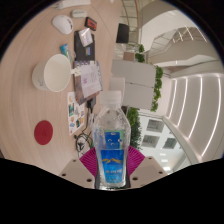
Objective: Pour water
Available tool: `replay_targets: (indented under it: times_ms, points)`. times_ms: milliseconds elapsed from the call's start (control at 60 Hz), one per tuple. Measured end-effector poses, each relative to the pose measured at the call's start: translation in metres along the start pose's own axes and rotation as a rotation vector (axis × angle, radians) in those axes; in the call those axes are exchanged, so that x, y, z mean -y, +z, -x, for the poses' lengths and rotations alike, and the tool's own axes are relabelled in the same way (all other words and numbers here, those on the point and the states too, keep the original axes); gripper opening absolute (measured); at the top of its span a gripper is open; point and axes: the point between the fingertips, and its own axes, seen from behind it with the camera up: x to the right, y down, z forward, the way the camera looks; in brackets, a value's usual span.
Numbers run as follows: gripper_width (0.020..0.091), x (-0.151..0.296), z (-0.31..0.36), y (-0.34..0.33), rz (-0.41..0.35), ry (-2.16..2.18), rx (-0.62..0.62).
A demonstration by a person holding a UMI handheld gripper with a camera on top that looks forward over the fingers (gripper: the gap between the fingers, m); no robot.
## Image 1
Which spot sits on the colourful sticker sheet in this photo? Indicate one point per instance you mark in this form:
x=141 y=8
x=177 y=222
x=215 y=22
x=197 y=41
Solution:
x=75 y=113

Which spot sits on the black notebook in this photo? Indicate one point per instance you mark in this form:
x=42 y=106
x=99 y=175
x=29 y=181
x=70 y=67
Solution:
x=83 y=51

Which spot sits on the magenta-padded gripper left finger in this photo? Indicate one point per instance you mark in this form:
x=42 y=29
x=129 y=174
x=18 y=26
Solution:
x=75 y=171

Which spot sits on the flat round red coaster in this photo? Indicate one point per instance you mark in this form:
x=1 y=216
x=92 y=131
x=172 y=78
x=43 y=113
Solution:
x=43 y=132

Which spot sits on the white mug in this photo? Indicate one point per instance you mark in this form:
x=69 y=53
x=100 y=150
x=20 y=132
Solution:
x=53 y=73

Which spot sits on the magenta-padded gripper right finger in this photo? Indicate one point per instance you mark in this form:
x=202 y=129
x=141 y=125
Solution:
x=150 y=170

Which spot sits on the ceiling light strips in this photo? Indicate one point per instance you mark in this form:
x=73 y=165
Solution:
x=200 y=106

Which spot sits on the low green planter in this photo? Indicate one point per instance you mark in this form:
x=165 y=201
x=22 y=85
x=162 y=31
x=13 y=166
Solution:
x=134 y=128

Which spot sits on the white computer mouse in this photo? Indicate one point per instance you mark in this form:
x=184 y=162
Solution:
x=62 y=24

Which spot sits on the small white oval case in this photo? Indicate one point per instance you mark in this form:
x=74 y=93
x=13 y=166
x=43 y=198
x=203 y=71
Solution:
x=79 y=13

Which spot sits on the white cabinet with plants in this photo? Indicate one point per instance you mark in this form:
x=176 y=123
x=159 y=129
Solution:
x=136 y=83

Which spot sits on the black office chair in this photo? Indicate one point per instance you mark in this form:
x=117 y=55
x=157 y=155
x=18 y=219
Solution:
x=122 y=33

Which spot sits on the white power strip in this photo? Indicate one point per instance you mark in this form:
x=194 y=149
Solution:
x=71 y=3

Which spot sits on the small potted plant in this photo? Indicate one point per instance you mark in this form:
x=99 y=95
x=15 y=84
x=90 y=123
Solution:
x=141 y=48
x=140 y=57

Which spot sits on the white chair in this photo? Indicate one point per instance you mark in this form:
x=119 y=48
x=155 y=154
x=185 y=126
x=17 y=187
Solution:
x=116 y=86

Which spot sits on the clear blue-labelled water bottle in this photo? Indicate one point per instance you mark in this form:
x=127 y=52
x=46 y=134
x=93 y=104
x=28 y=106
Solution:
x=111 y=146

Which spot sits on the white card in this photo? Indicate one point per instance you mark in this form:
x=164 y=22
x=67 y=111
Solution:
x=85 y=36

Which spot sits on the printed booklet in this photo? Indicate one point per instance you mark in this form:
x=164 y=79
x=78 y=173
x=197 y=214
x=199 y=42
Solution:
x=89 y=80

